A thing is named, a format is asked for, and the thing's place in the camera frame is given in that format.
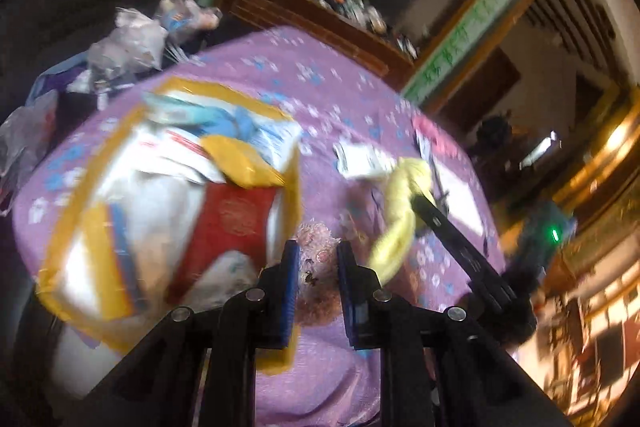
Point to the teal cartoon snack bag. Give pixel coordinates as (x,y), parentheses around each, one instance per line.
(200,120)

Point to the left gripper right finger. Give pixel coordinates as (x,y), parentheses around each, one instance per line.
(436,370)

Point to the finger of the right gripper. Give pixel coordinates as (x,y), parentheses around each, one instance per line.
(498,302)

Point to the black leather sofa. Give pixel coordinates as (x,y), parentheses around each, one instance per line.
(38,34)

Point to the wooden cabinet counter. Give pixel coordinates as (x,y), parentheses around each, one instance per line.
(360,45)

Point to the yellow plush towel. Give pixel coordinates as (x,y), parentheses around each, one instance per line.
(411,177)

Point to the red packet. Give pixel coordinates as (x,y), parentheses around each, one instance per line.
(232,218)

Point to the white paper stack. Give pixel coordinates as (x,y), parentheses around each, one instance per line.
(460,199)

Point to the white shipping pouch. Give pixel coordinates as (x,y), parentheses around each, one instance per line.
(158,180)

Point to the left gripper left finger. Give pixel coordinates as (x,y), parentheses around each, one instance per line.
(199,368)

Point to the yellow snack bag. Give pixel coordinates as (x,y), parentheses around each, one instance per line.
(240,162)

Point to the white plastic bag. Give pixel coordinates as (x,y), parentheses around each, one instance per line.
(135,45)

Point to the purple floral tablecloth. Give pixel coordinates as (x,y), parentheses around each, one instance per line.
(334,100)

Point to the white foam tray yellow tape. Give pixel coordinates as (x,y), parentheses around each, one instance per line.
(88,277)

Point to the pink fuzzy scrunchie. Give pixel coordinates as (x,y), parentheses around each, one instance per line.
(318,298)

